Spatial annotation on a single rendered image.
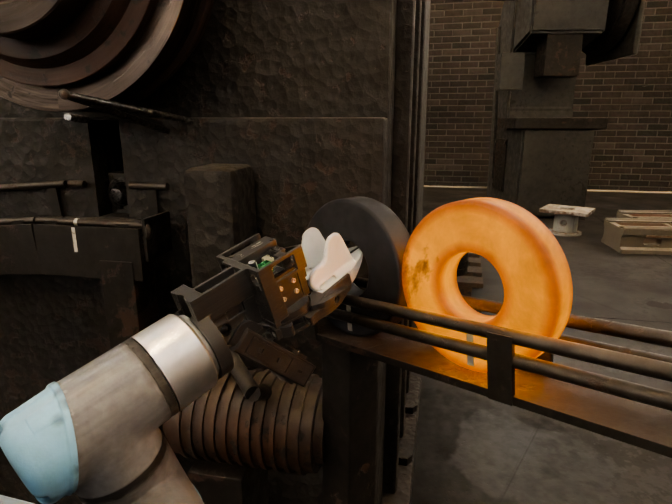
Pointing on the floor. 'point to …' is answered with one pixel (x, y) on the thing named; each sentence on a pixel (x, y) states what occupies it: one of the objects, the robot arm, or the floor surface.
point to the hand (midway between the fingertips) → (353, 259)
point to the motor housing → (249, 437)
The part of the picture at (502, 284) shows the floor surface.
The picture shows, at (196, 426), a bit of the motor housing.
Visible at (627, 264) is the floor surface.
